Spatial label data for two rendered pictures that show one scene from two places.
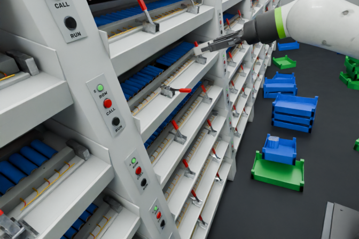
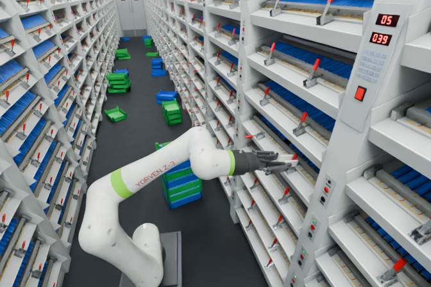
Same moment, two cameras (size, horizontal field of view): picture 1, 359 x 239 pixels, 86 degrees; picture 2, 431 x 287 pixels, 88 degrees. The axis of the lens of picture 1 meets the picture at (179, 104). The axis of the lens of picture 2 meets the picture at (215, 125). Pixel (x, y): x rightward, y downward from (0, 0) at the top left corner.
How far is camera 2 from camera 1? 1.34 m
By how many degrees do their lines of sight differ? 101
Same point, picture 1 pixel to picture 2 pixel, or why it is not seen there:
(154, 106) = (254, 129)
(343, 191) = not seen: outside the picture
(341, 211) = (172, 277)
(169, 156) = not seen: hidden behind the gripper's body
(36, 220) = (231, 104)
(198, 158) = (261, 201)
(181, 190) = (248, 180)
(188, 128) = (262, 173)
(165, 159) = not seen: hidden behind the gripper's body
